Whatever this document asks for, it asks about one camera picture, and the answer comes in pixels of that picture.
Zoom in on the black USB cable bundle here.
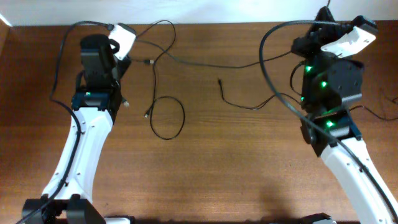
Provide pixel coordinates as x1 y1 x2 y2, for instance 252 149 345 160
127 19 186 141

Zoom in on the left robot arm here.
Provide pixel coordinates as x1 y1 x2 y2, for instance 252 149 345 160
20 34 136 223

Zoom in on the right camera cable black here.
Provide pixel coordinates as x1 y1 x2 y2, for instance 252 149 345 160
258 20 398 218

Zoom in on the camera cable black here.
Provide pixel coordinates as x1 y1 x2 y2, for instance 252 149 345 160
15 21 115 224
258 20 398 218

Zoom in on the left camera cable black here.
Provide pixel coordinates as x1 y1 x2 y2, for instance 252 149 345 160
15 21 115 224

